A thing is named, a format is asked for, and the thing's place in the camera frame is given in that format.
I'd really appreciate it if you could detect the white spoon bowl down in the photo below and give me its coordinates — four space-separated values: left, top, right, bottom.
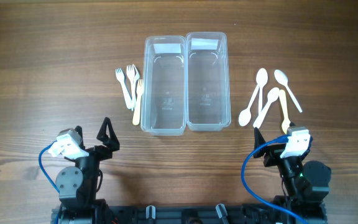
238 85 259 126

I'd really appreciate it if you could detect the yellow plastic spoon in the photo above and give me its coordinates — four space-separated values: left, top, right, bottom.
279 90 291 134

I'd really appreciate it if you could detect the white spoon diagonal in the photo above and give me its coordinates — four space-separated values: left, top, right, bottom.
253 87 280 128

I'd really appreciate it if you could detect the yellow plastic fork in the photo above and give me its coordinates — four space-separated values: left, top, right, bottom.
132 79 144 126

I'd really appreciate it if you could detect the white spoon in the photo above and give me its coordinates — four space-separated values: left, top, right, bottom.
256 68 269 112
274 70 303 113

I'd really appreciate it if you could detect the light blue plastic fork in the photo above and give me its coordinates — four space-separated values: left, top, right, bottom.
115 68 132 110

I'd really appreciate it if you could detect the white plastic fork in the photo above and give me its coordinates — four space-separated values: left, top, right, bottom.
126 65 135 110

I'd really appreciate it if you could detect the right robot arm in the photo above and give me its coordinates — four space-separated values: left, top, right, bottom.
254 126 331 223

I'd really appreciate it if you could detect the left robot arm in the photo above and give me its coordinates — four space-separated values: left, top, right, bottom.
48 117 120 223

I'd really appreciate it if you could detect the right clear plastic container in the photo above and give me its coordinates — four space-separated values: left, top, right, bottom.
186 32 231 131

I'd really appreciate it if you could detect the clear plastic container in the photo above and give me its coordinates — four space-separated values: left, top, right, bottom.
140 35 185 136
186 32 231 131

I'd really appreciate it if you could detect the left clear plastic container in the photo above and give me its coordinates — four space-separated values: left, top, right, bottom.
140 35 185 136

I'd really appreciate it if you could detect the right blue cable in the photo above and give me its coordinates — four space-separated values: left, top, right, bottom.
241 134 309 224

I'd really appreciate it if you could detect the blue cable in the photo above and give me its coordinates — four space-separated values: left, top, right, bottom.
241 134 309 224
38 140 61 194

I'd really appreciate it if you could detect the left blue cable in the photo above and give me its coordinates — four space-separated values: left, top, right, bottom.
38 140 61 194

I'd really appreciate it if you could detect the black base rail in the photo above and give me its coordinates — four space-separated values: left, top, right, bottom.
50 203 328 224

